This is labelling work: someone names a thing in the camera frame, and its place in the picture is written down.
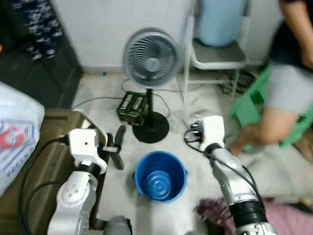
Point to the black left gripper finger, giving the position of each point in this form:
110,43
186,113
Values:
121,134

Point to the purple blanket with duck prints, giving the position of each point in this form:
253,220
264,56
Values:
288,220

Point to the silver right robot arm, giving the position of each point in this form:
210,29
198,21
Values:
230,181

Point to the black green printed box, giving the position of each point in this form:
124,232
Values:
132,107

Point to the blue plastic bucket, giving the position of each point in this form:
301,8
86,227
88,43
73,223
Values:
161,178

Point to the green plastic stool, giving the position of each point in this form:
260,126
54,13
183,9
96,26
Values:
249,105

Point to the olive brown storage box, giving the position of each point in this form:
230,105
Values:
49,122

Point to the grey left robot leg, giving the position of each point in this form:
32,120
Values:
117,227

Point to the white metal folding chair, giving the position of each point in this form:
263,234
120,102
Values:
220,55

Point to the grey standing fan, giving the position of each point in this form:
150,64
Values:
151,58

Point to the white printed plastic bag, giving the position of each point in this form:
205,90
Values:
19,122

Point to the black cabinet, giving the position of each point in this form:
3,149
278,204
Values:
39,83

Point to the person in grey shorts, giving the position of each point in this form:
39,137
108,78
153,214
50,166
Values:
288,88

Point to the light blue barrel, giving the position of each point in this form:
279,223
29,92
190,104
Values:
222,22

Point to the dark patterned garment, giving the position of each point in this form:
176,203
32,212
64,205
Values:
44,29

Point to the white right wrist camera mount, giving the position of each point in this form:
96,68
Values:
213,129

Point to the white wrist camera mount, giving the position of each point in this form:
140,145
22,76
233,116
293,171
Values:
213,129
83,144

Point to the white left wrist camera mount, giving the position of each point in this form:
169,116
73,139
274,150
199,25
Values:
83,144

